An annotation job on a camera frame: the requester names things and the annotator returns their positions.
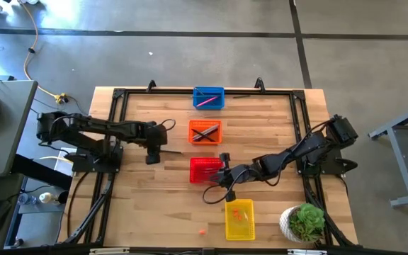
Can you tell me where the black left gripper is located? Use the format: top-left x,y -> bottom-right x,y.
142,121 -> 169,166

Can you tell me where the black camera cable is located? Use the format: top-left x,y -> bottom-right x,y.
159,118 -> 176,132
202,169 -> 249,205

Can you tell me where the red plastic bin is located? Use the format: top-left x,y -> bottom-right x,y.
188,157 -> 225,184

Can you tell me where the black right camera cable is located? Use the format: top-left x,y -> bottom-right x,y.
202,169 -> 249,205

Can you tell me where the grey desk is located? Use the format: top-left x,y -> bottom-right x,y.
0,79 -> 39,178

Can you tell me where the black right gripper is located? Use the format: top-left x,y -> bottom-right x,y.
210,153 -> 254,203

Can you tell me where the teal pencil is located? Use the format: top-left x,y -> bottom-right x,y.
201,125 -> 222,140

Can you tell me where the blue plastic bin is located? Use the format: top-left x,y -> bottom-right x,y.
192,86 -> 225,111

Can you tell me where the clear plastic bottle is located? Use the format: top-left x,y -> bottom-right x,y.
16,193 -> 38,206

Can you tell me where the pink pen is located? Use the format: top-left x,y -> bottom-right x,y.
195,95 -> 221,108

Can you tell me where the yellow extension cable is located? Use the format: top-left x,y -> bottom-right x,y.
18,0 -> 69,104

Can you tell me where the black pencil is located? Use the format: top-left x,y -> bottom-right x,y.
191,129 -> 217,142
191,131 -> 210,142

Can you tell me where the orange plastic bin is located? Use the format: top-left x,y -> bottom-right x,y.
188,119 -> 223,146

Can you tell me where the grey metal table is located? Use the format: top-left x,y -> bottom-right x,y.
368,101 -> 408,209

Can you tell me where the potted green succulent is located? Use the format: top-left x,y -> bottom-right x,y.
278,202 -> 327,246

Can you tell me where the yellow plastic bin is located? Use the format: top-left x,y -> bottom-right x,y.
224,198 -> 256,242

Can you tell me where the blue pencil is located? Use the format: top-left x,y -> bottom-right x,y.
199,123 -> 220,137

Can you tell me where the white bottle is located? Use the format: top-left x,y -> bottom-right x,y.
39,192 -> 57,205

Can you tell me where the black left camera cable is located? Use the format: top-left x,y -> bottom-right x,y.
159,118 -> 176,132

